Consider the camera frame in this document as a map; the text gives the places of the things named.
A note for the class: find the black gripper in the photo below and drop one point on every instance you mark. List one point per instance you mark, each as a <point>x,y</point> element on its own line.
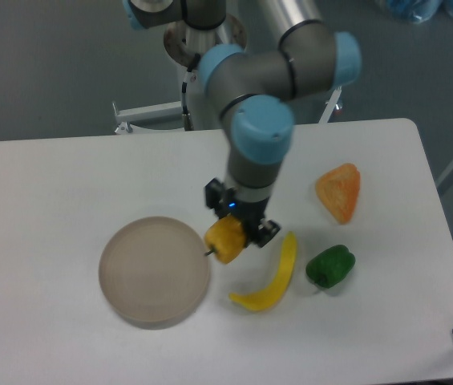
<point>224,201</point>

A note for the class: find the yellow bell pepper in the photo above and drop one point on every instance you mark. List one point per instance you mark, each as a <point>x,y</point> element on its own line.
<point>225,239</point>

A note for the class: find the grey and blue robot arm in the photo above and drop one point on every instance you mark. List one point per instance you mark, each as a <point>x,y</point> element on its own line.
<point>259,136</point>

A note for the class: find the long yellow chili pepper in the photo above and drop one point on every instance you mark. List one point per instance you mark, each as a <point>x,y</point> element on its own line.
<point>269,296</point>

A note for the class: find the orange pepper half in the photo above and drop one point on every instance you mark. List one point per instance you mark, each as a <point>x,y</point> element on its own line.
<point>338,191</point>

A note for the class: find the green bell pepper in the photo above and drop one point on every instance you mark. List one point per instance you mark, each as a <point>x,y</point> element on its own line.
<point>330,267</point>

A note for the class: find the beige round plate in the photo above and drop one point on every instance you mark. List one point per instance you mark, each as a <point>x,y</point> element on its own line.
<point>154,272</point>

